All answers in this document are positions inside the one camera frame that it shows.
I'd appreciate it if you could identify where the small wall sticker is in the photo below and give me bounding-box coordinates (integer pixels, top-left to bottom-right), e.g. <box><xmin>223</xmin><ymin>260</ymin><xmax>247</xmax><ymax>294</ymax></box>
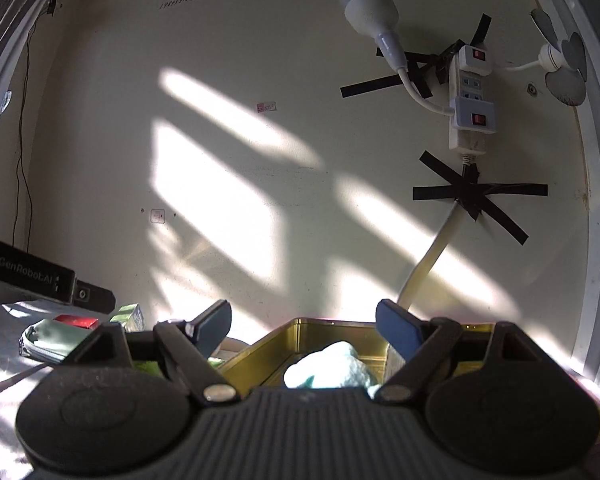
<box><xmin>149</xmin><ymin>209</ymin><xmax>166</xmax><ymax>224</ymax></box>

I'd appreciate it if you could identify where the white small usb fan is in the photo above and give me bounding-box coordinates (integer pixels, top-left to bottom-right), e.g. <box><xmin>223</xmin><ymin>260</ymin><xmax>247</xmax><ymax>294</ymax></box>
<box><xmin>495</xmin><ymin>9</ymin><xmax>588</xmax><ymax>107</ymax></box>

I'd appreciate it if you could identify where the black tape cross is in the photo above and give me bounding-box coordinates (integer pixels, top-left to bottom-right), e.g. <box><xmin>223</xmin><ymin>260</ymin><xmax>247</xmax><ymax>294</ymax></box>
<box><xmin>412</xmin><ymin>151</ymin><xmax>548</xmax><ymax>245</ymax></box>
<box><xmin>340</xmin><ymin>14</ymin><xmax>492</xmax><ymax>99</ymax></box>

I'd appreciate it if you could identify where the striped grey bed sheet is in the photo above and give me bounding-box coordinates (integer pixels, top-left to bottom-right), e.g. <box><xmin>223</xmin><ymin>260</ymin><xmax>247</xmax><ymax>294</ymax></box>
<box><xmin>0</xmin><ymin>300</ymin><xmax>109</xmax><ymax>479</ymax></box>

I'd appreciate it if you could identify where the white bulb lamp plug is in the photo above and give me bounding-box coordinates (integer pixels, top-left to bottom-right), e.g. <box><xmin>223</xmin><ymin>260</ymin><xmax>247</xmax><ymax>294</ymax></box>
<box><xmin>339</xmin><ymin>0</ymin><xmax>454</xmax><ymax>117</ymax></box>

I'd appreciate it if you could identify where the white window frame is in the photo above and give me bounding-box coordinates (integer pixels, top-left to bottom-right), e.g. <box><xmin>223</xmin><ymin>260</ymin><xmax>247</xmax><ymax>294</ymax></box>
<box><xmin>514</xmin><ymin>0</ymin><xmax>600</xmax><ymax>391</ymax></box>

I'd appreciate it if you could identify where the dark green pouch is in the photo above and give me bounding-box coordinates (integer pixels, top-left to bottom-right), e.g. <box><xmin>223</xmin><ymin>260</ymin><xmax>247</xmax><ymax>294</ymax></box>
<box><xmin>18</xmin><ymin>318</ymin><xmax>93</xmax><ymax>364</ymax></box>

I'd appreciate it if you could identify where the red cigarette box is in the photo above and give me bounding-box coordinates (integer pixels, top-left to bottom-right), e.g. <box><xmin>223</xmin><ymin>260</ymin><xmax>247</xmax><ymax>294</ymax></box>
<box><xmin>55</xmin><ymin>314</ymin><xmax>100</xmax><ymax>330</ymax></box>

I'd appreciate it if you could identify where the gold metal tin box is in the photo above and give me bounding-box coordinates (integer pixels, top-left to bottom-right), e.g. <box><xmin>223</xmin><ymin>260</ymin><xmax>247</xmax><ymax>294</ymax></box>
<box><xmin>219</xmin><ymin>318</ymin><xmax>594</xmax><ymax>463</ymax></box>

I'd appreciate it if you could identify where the black tape cross lower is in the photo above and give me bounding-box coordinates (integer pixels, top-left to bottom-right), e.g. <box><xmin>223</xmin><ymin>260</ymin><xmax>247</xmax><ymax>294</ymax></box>
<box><xmin>412</xmin><ymin>151</ymin><xmax>548</xmax><ymax>245</ymax></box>

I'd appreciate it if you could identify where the white wall cable duct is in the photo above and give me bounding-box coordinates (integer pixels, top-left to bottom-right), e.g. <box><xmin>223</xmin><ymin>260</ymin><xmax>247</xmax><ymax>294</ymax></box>
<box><xmin>396</xmin><ymin>202</ymin><xmax>465</xmax><ymax>310</ymax></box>

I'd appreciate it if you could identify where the black tape cross upper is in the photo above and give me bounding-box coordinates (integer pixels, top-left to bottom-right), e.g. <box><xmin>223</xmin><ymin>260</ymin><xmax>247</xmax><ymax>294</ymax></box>
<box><xmin>340</xmin><ymin>14</ymin><xmax>492</xmax><ymax>99</ymax></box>

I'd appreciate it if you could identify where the thin black wall cable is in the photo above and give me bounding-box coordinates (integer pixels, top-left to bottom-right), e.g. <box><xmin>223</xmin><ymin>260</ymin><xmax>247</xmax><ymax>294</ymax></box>
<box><xmin>10</xmin><ymin>0</ymin><xmax>62</xmax><ymax>254</ymax></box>

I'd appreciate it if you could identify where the white power strip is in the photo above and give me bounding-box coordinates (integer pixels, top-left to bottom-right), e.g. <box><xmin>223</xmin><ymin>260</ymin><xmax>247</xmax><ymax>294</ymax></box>
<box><xmin>449</xmin><ymin>44</ymin><xmax>498</xmax><ymax>156</ymax></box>

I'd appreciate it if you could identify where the small blue white carton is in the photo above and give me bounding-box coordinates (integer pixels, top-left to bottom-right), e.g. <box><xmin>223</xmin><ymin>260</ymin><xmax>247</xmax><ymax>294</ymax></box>
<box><xmin>109</xmin><ymin>304</ymin><xmax>146</xmax><ymax>333</ymax></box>

